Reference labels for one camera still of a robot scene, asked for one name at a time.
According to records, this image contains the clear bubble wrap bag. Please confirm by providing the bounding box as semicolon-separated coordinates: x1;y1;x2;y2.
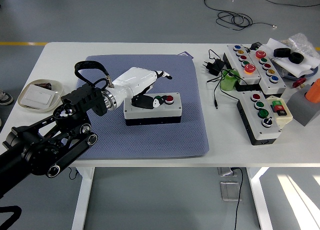
284;32;320;63

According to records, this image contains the person's shoe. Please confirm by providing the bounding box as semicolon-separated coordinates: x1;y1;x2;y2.
0;89;14;106

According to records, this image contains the orange cylinder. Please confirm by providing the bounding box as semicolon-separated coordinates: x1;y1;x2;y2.
304;78;320;103

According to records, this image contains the small dark brown object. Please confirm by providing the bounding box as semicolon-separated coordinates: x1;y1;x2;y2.
34;82;53;91

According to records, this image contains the grey box with selector knob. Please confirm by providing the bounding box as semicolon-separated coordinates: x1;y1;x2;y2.
236;90;283;146

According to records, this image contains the black hanging power cable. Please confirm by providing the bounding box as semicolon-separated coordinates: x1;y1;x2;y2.
231;166;245;230

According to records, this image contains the purple card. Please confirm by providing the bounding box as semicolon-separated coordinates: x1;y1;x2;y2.
177;51;195;60

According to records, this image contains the grey angled block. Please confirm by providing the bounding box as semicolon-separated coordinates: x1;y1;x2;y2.
285;83;320;127

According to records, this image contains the grey three-button control box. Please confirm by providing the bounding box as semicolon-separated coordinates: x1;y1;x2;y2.
123;91;182;127

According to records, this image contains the thin black under-table cable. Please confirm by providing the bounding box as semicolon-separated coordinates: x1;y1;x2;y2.
67;166;80;181

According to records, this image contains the metal floor socket plate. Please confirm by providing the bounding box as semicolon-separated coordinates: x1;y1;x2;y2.
219;181;243;202

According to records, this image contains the red valve knob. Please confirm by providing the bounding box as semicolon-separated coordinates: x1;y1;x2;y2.
292;77;307;89

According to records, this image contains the black foam ring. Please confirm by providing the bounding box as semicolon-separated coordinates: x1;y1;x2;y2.
289;52;305;65
273;47;292;58

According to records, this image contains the white table leg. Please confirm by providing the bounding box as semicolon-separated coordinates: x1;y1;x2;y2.
246;166;275;230
71;166;96;230

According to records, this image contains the cream red-green push switch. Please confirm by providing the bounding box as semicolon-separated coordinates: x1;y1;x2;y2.
265;95;294;130

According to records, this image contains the black power adapter plug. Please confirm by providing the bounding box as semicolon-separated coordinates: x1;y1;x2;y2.
201;58;226;77

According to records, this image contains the black curved frame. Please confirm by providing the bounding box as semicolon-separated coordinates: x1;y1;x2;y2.
0;205;23;230

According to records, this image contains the under-table socket bracket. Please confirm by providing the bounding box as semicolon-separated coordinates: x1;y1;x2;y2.
217;166;237;177

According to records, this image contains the blue round plate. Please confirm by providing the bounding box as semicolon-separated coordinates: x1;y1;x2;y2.
274;59;320;81

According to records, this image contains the white wall switch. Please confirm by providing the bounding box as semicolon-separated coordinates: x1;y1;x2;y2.
20;84;60;109

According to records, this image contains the black adapter cord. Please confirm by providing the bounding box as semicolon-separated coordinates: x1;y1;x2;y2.
206;49;242;110

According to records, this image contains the blue-grey textured mat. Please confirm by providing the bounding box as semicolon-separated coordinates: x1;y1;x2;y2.
74;54;210;161

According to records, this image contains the grey five-button box, wide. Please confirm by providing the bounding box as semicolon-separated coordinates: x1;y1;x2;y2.
247;49;288;96

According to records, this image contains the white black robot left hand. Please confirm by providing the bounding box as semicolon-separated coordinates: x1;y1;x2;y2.
111;66;173;110

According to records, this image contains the black coiled floor cable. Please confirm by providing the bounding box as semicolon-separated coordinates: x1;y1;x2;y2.
202;0;278;31

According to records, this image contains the white shallow tray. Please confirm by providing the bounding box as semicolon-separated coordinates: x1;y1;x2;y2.
17;79;65;113

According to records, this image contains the grey five-button box, slim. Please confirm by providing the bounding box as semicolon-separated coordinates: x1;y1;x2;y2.
223;44;262;92

